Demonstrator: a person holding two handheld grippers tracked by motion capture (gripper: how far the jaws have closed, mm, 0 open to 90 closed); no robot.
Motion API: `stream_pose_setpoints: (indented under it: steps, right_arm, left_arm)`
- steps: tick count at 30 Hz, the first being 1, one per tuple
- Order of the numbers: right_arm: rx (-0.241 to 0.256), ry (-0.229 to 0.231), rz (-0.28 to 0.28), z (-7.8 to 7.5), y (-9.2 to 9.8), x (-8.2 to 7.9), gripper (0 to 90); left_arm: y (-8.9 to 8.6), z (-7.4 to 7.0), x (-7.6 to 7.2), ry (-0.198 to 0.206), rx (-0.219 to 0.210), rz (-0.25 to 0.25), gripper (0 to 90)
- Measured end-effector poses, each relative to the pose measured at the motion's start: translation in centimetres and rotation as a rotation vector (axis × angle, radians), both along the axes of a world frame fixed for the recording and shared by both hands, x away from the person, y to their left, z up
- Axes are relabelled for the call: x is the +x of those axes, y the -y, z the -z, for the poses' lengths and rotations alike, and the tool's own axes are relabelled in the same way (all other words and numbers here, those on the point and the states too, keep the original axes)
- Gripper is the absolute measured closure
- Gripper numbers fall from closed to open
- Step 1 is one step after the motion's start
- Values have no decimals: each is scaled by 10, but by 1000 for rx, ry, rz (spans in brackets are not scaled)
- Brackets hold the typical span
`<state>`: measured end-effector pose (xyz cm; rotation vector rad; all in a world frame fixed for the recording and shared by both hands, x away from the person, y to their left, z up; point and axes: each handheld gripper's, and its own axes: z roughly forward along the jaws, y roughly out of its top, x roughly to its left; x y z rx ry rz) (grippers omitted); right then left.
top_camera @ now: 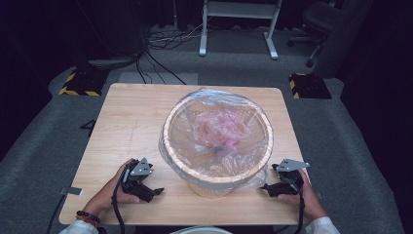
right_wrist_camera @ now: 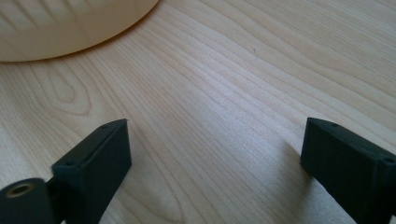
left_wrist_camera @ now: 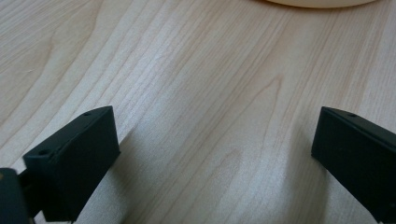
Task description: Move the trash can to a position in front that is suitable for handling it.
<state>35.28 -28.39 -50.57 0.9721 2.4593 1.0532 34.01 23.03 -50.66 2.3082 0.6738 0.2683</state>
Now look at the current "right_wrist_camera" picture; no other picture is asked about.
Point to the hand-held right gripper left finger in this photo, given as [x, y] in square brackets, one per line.
[93, 174]

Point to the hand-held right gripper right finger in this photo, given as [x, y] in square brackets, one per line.
[351, 174]

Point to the cream ribbed bowl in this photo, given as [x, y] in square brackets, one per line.
[62, 28]

